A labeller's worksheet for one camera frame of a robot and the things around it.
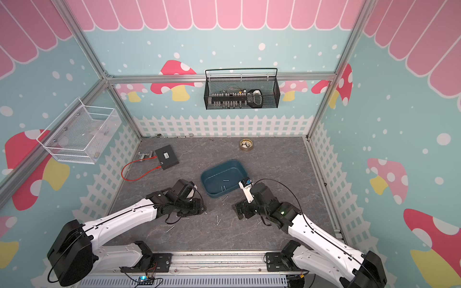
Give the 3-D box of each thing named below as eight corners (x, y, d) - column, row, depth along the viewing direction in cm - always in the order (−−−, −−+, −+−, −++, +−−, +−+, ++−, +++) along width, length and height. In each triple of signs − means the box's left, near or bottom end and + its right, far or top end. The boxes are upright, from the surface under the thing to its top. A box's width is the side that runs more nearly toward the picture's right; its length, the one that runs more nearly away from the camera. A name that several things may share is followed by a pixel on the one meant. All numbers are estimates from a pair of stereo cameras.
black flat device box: (163, 170, 106) (162, 168, 104) (156, 152, 115) (154, 150, 113) (179, 163, 110) (178, 161, 108) (171, 146, 118) (169, 144, 116)
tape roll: (239, 150, 116) (239, 148, 115) (239, 140, 122) (239, 138, 120) (253, 150, 116) (253, 148, 115) (252, 140, 122) (252, 138, 120)
